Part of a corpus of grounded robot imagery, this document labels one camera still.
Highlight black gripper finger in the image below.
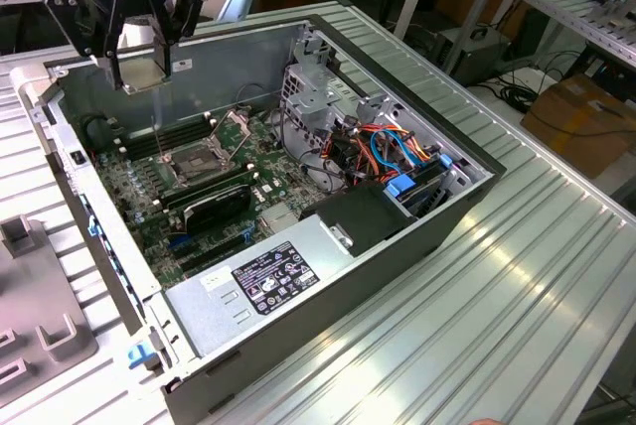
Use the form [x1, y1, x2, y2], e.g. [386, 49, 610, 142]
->
[33, 0, 126, 92]
[143, 0, 204, 81]

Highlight silver square CPU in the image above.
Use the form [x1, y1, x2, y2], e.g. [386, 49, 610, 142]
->
[117, 47, 174, 95]

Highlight CPU socket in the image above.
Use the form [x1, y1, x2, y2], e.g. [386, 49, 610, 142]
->
[157, 141, 236, 189]

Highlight thin metal locking lever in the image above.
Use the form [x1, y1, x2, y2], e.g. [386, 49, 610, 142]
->
[150, 114, 168, 159]

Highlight metal socket cover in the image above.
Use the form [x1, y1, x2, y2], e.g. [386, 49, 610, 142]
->
[211, 107, 255, 171]

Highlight silver metal drive cage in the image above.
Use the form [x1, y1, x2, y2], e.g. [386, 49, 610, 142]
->
[280, 22, 370, 159]

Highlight green motherboard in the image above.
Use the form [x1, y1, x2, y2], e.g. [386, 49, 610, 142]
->
[93, 111, 359, 292]

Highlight black RAM stick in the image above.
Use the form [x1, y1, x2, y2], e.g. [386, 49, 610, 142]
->
[166, 174, 259, 212]

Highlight small silver heatsink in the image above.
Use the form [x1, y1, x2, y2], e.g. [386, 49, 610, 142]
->
[260, 206, 300, 236]

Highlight black plastic drive cover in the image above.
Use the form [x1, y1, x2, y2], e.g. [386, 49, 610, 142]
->
[300, 181, 419, 257]

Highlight grey parts rack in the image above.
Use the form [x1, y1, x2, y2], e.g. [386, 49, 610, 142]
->
[0, 213, 98, 407]

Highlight blue disk carrier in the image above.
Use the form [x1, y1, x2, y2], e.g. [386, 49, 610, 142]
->
[382, 174, 416, 203]

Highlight black power supply label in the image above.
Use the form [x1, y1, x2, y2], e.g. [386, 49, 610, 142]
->
[231, 240, 320, 317]

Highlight black box under desk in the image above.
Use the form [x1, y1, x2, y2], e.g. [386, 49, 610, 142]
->
[435, 26, 514, 87]

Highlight silver power supply unit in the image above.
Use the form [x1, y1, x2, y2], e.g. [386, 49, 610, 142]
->
[163, 213, 360, 359]

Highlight blue case latch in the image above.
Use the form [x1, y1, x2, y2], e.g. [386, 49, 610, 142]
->
[126, 343, 161, 371]

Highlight open grey PC case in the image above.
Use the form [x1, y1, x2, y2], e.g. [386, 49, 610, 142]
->
[9, 12, 508, 425]

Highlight brown cardboard box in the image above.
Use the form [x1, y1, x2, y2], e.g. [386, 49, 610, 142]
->
[519, 74, 636, 181]

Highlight orange wire bundle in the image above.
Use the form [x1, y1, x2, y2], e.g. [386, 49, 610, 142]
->
[342, 121, 434, 184]

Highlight blue wire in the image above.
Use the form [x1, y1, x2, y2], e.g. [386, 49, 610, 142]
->
[370, 129, 434, 179]

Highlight black cables on floor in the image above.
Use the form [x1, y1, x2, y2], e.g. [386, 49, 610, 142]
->
[489, 74, 541, 113]

